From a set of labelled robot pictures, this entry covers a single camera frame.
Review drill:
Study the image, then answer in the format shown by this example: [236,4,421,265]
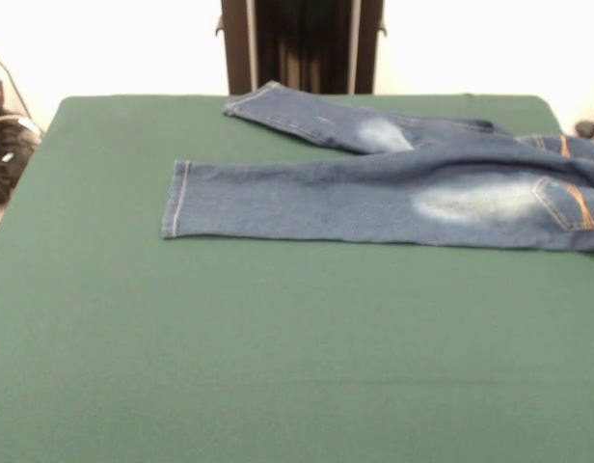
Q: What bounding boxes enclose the blue denim jeans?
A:
[160,80,594,256]

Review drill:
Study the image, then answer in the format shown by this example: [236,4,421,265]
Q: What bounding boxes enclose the dark green table cloth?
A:
[0,94,594,463]

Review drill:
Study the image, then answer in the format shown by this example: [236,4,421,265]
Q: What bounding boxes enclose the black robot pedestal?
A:
[214,0,389,95]

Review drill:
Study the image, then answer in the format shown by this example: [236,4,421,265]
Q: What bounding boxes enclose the grey chair base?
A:
[574,91,594,189]

